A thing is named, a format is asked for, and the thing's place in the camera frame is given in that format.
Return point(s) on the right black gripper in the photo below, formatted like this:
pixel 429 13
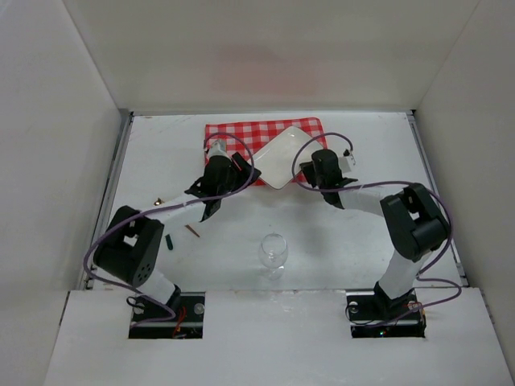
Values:
pixel 307 170

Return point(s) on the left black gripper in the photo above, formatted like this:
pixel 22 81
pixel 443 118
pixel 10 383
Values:
pixel 240 170

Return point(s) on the white rectangular plate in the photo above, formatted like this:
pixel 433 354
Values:
pixel 274 159

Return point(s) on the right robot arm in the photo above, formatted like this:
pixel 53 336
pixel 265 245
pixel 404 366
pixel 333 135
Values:
pixel 415 224

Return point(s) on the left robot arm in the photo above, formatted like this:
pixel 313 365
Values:
pixel 129 250

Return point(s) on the clear wine glass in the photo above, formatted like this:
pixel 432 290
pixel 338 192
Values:
pixel 273 253

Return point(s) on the gold spoon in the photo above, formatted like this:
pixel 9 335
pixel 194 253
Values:
pixel 193 230

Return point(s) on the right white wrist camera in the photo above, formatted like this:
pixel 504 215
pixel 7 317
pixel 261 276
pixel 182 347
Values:
pixel 347 161

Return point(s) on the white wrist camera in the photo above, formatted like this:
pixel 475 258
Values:
pixel 347 161
pixel 217 148

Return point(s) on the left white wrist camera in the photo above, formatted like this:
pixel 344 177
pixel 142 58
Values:
pixel 217 148

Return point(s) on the teal handled knife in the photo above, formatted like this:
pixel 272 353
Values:
pixel 169 242

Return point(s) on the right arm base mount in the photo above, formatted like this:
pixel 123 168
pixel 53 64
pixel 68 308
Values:
pixel 368 320

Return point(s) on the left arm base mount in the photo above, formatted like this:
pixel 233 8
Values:
pixel 149 321

